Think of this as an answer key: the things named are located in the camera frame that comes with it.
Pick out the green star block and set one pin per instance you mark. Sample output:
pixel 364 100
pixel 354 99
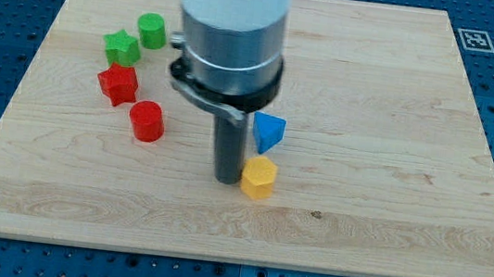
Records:
pixel 122 48

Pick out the blue triangle block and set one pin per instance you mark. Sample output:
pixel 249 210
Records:
pixel 268 130

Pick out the light wooden board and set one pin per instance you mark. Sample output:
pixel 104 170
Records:
pixel 384 169

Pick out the red cylinder block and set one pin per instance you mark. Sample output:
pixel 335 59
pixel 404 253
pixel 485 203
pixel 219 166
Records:
pixel 147 120

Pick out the white fiducial marker tag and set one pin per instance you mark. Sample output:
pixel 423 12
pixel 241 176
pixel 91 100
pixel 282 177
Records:
pixel 476 40

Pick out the black clamp with silver lever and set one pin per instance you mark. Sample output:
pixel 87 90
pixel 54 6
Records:
pixel 215 93

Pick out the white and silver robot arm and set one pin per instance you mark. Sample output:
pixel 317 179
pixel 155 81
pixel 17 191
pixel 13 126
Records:
pixel 234 46

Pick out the red star block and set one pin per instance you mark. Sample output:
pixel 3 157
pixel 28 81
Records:
pixel 119 84

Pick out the green cylinder block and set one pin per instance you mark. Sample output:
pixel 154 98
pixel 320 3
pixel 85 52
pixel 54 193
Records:
pixel 151 27

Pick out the yellow hexagon block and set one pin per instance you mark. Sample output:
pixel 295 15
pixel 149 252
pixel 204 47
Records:
pixel 258 177

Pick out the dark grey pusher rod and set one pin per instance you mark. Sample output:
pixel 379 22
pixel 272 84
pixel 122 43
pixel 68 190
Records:
pixel 229 149

